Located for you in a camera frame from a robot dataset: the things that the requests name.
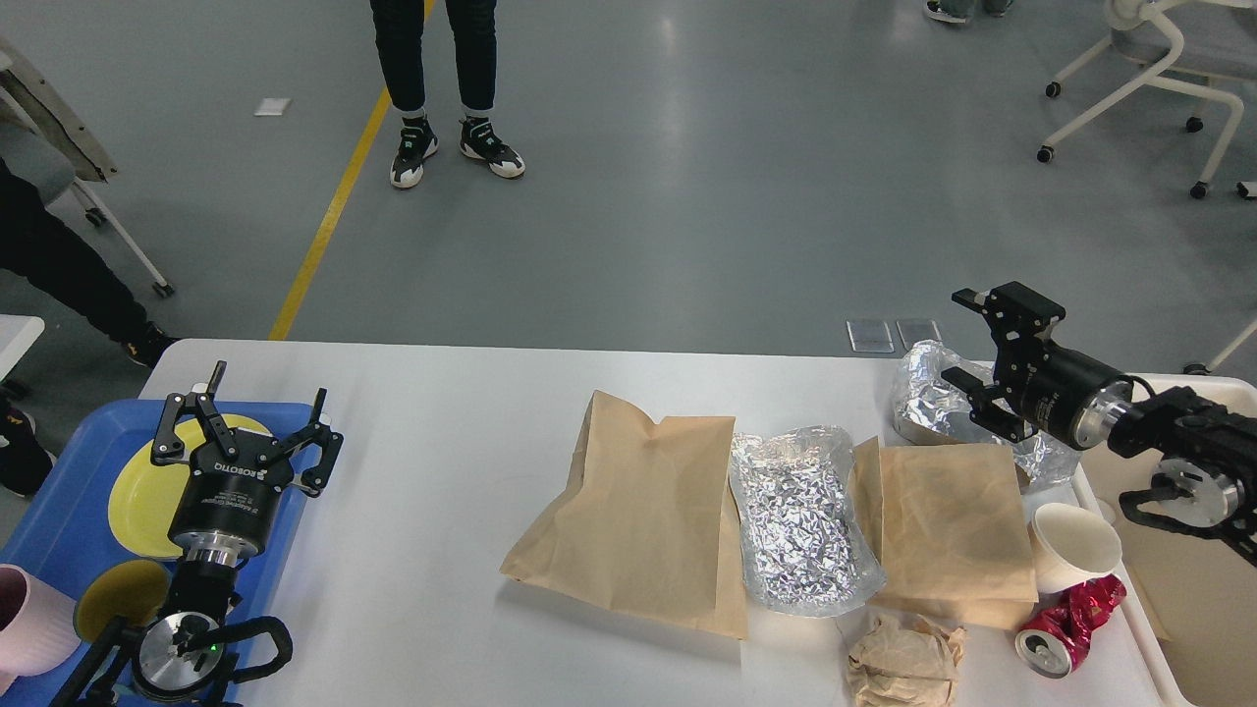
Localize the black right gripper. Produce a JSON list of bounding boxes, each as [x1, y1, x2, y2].
[[940, 281, 1135, 452]]

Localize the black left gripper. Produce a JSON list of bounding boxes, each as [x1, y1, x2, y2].
[[150, 360, 344, 569]]

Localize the yellow round plate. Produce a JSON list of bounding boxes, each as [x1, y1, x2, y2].
[[107, 413, 270, 560]]

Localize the dark green mug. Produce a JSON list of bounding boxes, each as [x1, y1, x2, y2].
[[75, 559, 172, 643]]

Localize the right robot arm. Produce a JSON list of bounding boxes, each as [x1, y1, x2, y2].
[[941, 282, 1256, 561]]

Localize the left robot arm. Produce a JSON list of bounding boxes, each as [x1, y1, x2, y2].
[[52, 361, 343, 706]]

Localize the crumpled foil container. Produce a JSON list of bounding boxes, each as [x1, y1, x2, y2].
[[892, 340, 1081, 494]]

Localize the floor outlet cover plates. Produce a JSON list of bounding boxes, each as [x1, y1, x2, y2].
[[846, 318, 944, 354]]

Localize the white paper cup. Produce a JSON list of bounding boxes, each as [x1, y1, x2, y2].
[[1028, 503, 1123, 595]]

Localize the pink mug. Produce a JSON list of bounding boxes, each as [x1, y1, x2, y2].
[[1, 564, 82, 693]]

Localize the crushed red can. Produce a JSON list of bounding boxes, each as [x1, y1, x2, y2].
[[1014, 574, 1128, 679]]

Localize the beige plastic bin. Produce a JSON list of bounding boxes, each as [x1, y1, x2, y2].
[[1073, 374, 1256, 706]]

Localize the crumpled brown paper ball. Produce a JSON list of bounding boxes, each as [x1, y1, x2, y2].
[[846, 614, 968, 706]]

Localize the person in grey jeans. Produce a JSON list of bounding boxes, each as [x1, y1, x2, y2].
[[923, 0, 1014, 26]]

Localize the white office chair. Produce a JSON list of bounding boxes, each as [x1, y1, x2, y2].
[[1036, 1, 1256, 198]]

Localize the large brown paper bag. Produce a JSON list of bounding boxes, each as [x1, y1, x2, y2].
[[500, 391, 748, 640]]

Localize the grey chair left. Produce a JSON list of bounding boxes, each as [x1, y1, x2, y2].
[[1, 36, 175, 299]]

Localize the person in black pants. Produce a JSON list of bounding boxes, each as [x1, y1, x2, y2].
[[370, 0, 525, 190]]

